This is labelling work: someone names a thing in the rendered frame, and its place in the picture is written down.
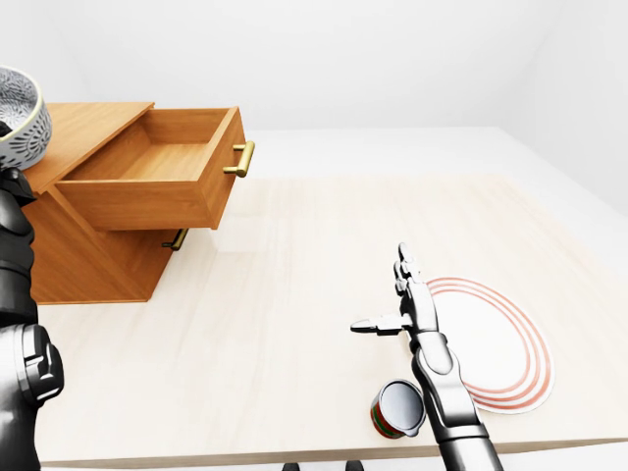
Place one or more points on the small dark shape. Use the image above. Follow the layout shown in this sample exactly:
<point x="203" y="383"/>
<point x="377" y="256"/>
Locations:
<point x="353" y="466"/>
<point x="290" y="467"/>

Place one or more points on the tin with red green print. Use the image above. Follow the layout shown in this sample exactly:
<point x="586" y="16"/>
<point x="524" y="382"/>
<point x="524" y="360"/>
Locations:
<point x="400" y="404"/>

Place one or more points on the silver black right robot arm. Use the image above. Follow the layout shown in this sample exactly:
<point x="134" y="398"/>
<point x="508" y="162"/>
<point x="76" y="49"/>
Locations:
<point x="461" y="432"/>

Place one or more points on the closed wooden drawer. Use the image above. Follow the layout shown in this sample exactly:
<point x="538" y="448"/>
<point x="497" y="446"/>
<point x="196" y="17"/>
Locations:
<point x="137" y="267"/>

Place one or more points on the wooden cabinet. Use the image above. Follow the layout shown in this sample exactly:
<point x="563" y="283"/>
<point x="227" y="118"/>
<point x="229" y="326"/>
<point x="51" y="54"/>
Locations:
<point x="73" y="127"/>

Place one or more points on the white plate with red rings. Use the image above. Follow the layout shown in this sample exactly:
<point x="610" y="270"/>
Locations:
<point x="495" y="343"/>

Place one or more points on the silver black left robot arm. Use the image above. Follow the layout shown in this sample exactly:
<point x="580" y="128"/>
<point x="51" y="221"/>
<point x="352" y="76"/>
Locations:
<point x="19" y="358"/>

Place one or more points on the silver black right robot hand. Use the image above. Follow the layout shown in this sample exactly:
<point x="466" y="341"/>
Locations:
<point x="434" y="358"/>

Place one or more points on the black white patterned bowl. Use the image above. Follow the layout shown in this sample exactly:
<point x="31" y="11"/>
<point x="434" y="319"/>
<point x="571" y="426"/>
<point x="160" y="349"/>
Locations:
<point x="22" y="105"/>

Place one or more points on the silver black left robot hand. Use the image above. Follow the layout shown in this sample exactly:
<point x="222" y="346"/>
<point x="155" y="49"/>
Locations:
<point x="15" y="184"/>

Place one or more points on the open wooden drawer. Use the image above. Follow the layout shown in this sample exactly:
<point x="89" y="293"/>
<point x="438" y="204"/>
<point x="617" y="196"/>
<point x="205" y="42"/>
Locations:
<point x="147" y="201"/>

